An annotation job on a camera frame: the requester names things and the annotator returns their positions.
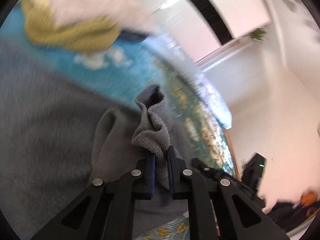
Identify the olive yellow folded garment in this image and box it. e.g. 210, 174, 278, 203
20, 0, 120, 53

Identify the white black striped wardrobe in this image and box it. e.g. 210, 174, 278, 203
134, 0, 272, 63

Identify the teal floral bed blanket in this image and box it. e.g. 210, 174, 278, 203
0, 4, 237, 240

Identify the beige folded garment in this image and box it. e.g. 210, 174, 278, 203
50, 0, 158, 35

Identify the grey knit sweater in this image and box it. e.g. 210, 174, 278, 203
0, 39, 193, 240

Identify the green hanging plant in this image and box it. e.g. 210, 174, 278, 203
248, 28, 267, 42

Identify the dark navy folded garment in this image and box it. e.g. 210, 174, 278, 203
118, 30, 149, 43

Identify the wooden bed frame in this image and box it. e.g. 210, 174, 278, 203
223, 129, 240, 179

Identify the light blue floral quilt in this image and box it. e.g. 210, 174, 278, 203
143, 33, 232, 129

